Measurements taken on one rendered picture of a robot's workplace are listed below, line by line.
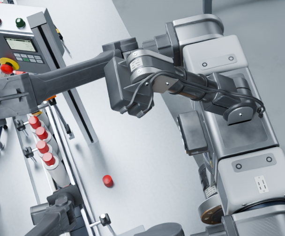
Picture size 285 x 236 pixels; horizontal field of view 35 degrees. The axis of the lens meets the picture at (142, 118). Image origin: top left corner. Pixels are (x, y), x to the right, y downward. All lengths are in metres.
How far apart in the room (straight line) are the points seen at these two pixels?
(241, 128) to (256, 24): 2.24
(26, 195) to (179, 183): 0.54
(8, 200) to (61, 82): 0.83
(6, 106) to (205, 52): 0.45
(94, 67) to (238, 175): 0.40
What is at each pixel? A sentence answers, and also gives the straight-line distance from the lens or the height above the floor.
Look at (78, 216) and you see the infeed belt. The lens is 1.60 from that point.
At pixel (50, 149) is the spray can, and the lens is 1.54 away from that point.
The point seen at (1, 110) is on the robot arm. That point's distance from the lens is 0.91.
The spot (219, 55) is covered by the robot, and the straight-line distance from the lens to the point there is 1.04.
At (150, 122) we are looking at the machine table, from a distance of 1.76.
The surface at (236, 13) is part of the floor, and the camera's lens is 3.21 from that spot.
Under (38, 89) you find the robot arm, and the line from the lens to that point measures 0.90.
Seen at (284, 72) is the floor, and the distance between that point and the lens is 2.93.
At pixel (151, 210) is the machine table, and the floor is 0.83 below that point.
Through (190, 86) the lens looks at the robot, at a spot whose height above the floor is 1.68.
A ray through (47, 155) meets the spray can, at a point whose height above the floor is 1.08.
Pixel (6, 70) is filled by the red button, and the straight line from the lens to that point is 1.39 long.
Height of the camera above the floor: 2.35
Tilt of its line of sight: 59 degrees down
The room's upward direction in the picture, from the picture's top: 13 degrees counter-clockwise
